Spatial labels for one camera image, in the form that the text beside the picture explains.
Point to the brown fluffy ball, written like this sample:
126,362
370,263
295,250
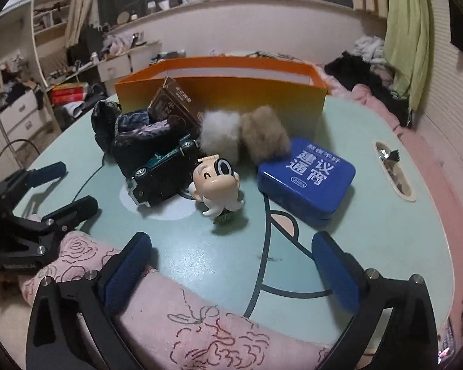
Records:
264,133

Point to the white shelf cabinet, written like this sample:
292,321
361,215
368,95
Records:
19,111

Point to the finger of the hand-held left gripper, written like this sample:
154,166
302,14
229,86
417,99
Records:
46,172
77,209

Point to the orange cardboard box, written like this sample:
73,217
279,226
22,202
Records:
254,92

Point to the pink floral quilt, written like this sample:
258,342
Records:
158,316

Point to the brown packet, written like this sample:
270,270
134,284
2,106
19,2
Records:
177,104

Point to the pink bed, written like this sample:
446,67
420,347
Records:
440,185

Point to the black shiny bag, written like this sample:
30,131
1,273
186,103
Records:
105,123

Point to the blue metal tin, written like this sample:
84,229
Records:
304,181

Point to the green hanging garment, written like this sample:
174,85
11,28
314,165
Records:
409,38

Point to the black binder clip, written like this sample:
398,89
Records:
391,155

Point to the white fluffy ball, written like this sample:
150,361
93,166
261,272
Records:
220,135

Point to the pink garment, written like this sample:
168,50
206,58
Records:
374,104

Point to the white clothes pile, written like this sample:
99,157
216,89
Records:
368,50

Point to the round wooden mirror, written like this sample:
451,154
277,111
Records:
123,17

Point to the white desk with drawer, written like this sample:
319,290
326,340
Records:
127,63

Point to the black clothes pile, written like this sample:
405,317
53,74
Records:
355,73

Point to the white cup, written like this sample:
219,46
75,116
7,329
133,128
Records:
164,5

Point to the red box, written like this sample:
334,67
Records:
67,93

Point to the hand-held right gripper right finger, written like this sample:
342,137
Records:
335,273

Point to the grey striped clothes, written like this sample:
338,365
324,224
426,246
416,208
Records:
168,57

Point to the white bearded figurine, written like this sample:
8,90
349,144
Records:
216,185

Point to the black monitor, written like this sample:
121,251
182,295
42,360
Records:
85,46

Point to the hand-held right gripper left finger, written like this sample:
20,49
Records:
129,269

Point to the white louvred closet door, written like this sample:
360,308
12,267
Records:
447,104

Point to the pale clothes heap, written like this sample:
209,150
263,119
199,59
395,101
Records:
115,44

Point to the green toy car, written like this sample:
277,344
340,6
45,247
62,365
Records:
166,156

